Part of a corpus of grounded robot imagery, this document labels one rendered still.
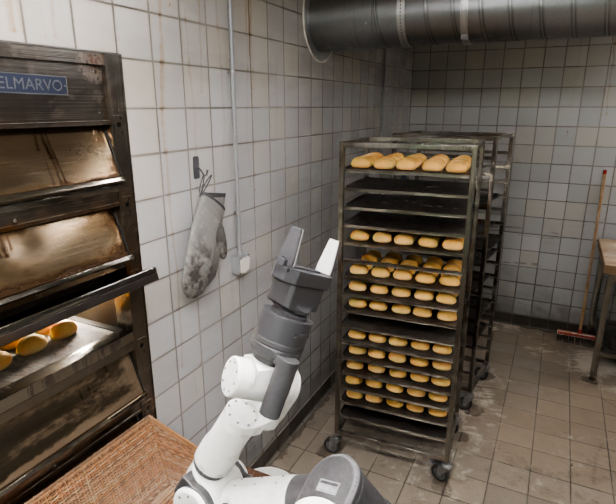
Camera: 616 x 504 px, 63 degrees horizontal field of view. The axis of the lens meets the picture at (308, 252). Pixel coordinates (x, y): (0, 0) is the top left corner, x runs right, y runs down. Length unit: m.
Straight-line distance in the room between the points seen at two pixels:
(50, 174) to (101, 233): 0.27
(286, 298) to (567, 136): 4.06
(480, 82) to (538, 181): 0.98
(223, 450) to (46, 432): 0.93
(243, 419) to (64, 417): 0.99
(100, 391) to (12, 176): 0.77
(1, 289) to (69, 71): 0.64
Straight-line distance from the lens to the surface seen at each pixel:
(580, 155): 4.70
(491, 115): 4.71
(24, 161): 1.56
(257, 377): 0.81
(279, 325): 0.79
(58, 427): 1.80
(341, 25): 2.82
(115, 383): 1.91
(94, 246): 1.71
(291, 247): 0.77
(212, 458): 0.94
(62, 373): 1.74
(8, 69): 1.56
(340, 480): 0.82
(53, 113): 1.63
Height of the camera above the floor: 1.95
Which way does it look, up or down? 16 degrees down
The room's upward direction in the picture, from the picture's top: straight up
